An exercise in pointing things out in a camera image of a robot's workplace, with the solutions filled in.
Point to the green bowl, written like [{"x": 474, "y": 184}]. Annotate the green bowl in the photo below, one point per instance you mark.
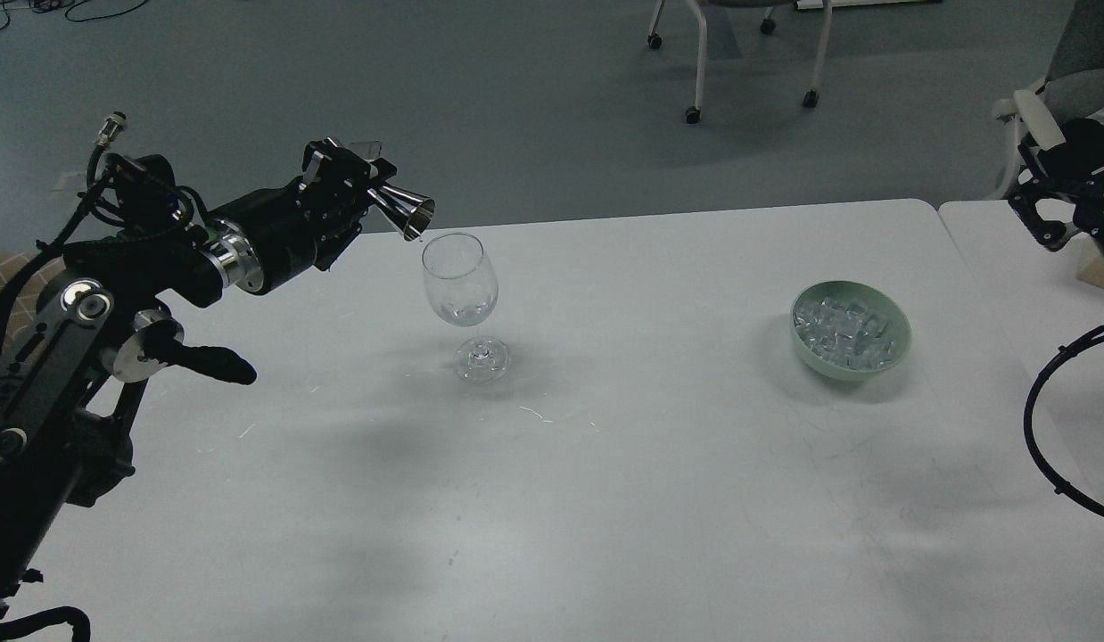
[{"x": 847, "y": 290}]

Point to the clear ice cubes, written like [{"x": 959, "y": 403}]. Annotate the clear ice cubes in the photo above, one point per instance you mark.
[{"x": 846, "y": 333}]

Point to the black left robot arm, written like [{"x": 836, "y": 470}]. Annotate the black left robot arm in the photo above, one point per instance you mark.
[{"x": 82, "y": 326}]

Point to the white rolling chair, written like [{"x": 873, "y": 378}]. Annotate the white rolling chair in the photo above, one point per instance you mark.
[{"x": 699, "y": 9}]

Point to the clear wine glass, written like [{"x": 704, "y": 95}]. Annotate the clear wine glass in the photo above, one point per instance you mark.
[{"x": 462, "y": 288}]

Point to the wooden block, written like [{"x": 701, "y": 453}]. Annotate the wooden block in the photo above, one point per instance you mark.
[{"x": 1090, "y": 266}]

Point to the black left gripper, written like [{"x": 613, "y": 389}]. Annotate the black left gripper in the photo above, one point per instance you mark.
[{"x": 271, "y": 235}]

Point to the steel double jigger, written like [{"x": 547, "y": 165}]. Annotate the steel double jigger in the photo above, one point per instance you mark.
[{"x": 410, "y": 213}]

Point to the beige checkered seat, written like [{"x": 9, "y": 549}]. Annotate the beige checkered seat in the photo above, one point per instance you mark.
[{"x": 23, "y": 309}]

